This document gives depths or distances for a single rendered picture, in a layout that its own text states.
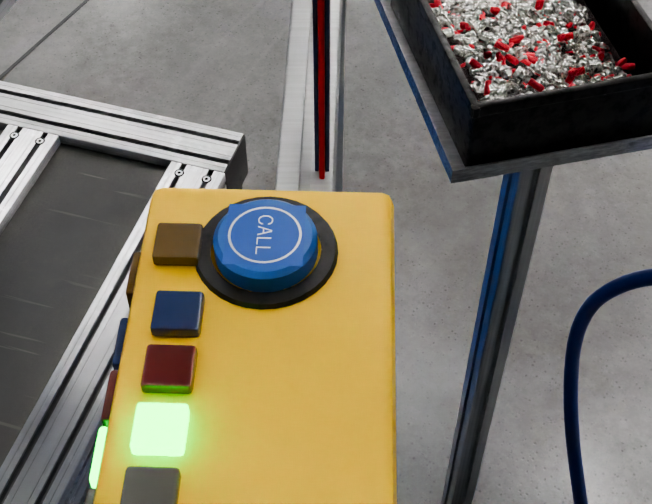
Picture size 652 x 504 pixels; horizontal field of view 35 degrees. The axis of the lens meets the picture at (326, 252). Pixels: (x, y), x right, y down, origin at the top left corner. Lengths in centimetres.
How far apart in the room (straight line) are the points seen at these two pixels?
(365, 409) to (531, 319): 138
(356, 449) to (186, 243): 11
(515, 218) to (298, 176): 26
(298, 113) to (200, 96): 131
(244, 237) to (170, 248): 3
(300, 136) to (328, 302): 37
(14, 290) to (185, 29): 88
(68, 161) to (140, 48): 57
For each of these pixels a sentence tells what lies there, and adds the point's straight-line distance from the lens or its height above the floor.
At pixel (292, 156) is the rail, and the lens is 73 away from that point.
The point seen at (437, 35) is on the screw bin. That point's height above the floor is 88.
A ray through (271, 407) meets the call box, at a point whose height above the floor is 107.
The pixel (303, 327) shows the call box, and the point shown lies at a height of 107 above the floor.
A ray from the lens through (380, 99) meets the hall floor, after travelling 205.
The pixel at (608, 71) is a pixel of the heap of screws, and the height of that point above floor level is 85.
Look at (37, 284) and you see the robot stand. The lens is 154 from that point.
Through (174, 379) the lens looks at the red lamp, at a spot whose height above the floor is 108.
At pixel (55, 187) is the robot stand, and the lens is 166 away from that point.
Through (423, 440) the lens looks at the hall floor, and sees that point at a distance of 159.
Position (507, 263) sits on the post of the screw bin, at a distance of 96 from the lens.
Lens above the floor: 138
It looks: 51 degrees down
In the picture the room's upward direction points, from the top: straight up
